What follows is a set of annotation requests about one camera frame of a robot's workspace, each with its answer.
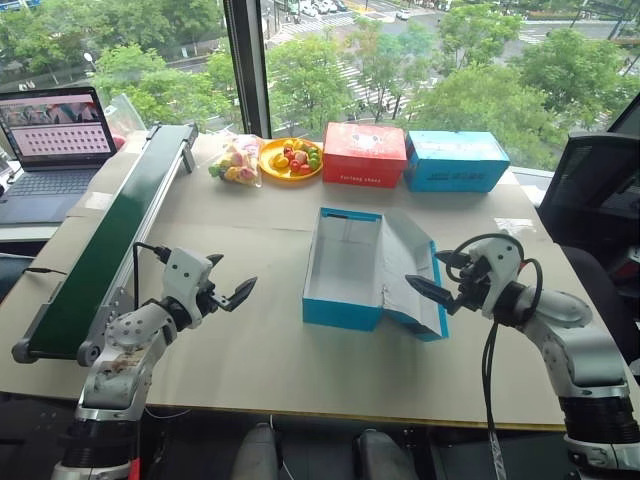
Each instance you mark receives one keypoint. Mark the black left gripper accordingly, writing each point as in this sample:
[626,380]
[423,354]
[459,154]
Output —
[207,300]

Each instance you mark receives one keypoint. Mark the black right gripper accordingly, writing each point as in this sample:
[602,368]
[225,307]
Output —
[472,287]

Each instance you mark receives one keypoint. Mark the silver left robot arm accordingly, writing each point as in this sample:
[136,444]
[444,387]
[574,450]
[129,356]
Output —
[120,370]

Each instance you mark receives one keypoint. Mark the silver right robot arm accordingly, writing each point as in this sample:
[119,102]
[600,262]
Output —
[585,350]

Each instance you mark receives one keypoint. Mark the blue shoe box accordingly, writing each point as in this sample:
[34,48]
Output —
[345,260]
[455,160]

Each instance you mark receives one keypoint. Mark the green conveyor belt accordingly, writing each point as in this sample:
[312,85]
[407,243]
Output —
[125,215]

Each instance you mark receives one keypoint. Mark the red shoe box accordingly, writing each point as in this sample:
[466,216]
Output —
[362,155]

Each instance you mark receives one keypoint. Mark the yellow plate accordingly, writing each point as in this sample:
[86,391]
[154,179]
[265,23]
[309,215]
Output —
[272,172]

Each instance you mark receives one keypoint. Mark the plastic bag of toys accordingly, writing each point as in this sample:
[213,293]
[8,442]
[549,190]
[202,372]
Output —
[237,160]

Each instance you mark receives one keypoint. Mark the yellow toy fruit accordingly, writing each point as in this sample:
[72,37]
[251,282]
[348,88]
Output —
[280,161]

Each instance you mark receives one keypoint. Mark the red toy fruit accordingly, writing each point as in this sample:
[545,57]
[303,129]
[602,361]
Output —
[300,169]

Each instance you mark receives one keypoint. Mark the green toy fruit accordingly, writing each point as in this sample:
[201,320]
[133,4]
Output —
[313,156]

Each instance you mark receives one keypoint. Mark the black office chair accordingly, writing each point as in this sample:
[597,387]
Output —
[585,190]

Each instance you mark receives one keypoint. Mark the dark rounded shape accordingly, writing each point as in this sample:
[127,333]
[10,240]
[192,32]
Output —
[257,450]
[382,455]

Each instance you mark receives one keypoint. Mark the clear plastic bag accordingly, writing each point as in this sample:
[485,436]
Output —
[125,115]

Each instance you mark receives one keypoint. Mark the white side desk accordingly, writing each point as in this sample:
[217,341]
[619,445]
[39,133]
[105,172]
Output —
[25,233]

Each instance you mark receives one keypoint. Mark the dark laptop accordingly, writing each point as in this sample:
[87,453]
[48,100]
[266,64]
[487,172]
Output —
[55,150]

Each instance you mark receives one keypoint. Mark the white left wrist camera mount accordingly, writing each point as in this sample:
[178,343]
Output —
[185,275]

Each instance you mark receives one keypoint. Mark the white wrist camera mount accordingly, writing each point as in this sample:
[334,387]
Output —
[500,260]
[185,275]

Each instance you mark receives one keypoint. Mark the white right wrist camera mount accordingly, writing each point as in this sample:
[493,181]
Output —
[500,260]

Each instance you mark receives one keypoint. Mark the dark window frame post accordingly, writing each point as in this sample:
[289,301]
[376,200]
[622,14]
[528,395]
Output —
[247,65]

